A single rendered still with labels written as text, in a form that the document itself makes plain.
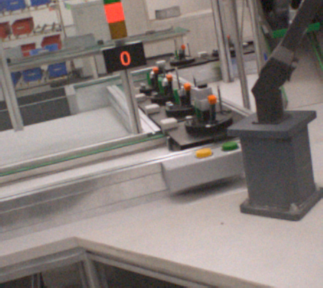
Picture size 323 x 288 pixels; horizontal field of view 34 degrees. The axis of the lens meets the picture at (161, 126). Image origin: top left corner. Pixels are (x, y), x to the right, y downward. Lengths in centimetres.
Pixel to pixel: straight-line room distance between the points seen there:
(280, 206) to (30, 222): 60
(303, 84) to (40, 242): 84
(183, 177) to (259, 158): 23
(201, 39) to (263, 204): 781
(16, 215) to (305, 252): 69
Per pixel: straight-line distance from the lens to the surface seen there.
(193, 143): 141
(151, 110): 183
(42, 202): 133
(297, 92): 155
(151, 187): 135
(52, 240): 129
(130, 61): 155
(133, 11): 879
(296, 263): 101
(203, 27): 891
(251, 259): 104
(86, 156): 158
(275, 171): 114
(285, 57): 111
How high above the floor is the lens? 138
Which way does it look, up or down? 15 degrees down
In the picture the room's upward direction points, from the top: 11 degrees counter-clockwise
